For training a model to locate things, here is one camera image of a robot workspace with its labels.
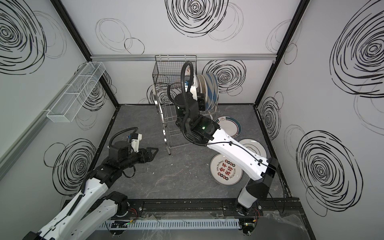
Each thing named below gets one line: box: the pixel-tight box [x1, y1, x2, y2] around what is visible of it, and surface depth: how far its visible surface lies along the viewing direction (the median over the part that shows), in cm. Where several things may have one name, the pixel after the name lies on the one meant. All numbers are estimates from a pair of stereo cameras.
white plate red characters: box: [209, 153, 244, 186], surface depth 87 cm
